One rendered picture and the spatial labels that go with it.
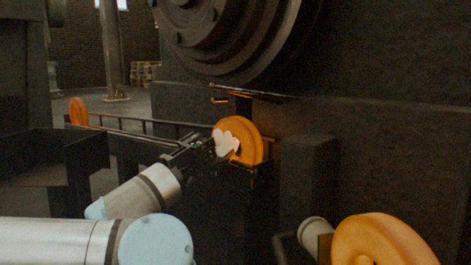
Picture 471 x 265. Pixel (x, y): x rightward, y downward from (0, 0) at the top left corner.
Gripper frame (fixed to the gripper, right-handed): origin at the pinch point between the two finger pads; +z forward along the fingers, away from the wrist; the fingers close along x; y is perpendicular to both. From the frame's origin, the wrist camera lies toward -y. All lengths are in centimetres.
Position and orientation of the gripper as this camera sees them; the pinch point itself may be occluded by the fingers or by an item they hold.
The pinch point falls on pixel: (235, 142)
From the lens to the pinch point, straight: 76.4
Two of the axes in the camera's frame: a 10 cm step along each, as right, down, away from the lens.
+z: 6.7, -4.6, 5.9
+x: -7.1, -1.7, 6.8
